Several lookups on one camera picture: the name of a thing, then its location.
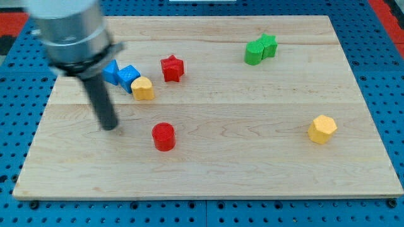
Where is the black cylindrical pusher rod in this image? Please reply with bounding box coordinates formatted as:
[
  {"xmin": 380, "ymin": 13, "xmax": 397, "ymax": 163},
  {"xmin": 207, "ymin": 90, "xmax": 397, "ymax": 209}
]
[{"xmin": 82, "ymin": 74, "xmax": 118, "ymax": 131}]

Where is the red cylinder block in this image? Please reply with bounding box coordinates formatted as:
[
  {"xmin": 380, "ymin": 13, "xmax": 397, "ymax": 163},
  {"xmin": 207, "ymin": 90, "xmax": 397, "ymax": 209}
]
[{"xmin": 151, "ymin": 122, "xmax": 176, "ymax": 152}]

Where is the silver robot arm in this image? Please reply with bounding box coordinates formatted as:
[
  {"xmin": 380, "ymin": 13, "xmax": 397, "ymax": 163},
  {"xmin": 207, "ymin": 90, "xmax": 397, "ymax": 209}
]
[{"xmin": 23, "ymin": 0, "xmax": 124, "ymax": 131}]

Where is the blue triangle block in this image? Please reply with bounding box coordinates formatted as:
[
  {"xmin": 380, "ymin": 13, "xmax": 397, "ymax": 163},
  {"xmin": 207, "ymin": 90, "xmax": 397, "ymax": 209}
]
[{"xmin": 102, "ymin": 59, "xmax": 119, "ymax": 86}]

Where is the blue cube block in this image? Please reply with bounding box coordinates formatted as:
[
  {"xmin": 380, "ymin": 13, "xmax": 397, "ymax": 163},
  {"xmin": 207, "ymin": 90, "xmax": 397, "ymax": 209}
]
[{"xmin": 117, "ymin": 65, "xmax": 141, "ymax": 93}]

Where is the yellow heart block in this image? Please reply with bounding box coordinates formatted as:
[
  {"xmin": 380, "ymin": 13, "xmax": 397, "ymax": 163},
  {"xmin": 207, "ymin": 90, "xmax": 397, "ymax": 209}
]
[{"xmin": 131, "ymin": 76, "xmax": 155, "ymax": 100}]

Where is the red star block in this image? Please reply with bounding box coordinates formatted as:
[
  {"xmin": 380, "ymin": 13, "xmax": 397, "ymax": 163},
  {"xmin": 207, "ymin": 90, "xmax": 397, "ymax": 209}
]
[{"xmin": 160, "ymin": 55, "xmax": 184, "ymax": 82}]

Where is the wooden board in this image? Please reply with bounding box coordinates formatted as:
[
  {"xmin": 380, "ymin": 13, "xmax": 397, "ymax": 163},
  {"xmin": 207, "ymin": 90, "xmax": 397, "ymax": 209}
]
[{"xmin": 13, "ymin": 16, "xmax": 403, "ymax": 201}]

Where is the green half-round block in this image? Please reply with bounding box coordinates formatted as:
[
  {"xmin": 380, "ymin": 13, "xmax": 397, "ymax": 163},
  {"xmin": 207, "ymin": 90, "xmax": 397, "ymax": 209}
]
[{"xmin": 244, "ymin": 41, "xmax": 264, "ymax": 66}]

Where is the green star block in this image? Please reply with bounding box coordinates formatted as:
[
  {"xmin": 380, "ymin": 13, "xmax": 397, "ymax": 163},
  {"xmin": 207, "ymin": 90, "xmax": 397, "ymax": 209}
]
[{"xmin": 258, "ymin": 33, "xmax": 278, "ymax": 59}]

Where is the yellow hexagon block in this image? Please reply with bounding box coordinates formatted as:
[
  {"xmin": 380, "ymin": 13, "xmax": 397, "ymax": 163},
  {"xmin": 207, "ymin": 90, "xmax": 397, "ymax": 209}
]
[{"xmin": 307, "ymin": 115, "xmax": 338, "ymax": 144}]

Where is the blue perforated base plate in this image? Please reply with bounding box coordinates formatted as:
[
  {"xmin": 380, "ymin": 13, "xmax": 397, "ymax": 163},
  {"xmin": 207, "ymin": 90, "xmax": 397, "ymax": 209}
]
[{"xmin": 1, "ymin": 0, "xmax": 403, "ymax": 226}]

